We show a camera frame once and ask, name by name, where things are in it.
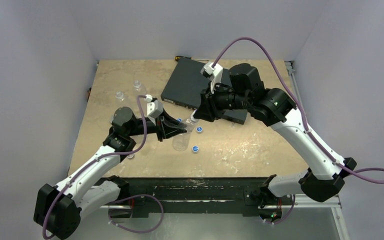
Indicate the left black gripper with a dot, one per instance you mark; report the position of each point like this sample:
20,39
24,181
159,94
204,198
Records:
166,126

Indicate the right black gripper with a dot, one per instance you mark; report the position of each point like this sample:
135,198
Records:
208,106

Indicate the clear plastic bottle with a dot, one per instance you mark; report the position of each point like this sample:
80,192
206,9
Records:
139,88
120,97
181,142

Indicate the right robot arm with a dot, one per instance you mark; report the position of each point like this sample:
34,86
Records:
326,171

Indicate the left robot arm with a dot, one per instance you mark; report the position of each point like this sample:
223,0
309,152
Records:
61,207

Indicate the black flat electronics box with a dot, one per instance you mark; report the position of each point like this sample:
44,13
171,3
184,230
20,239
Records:
185,84

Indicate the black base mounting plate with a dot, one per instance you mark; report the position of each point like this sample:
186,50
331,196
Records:
246,196

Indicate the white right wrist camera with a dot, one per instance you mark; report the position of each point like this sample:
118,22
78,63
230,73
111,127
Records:
213,73

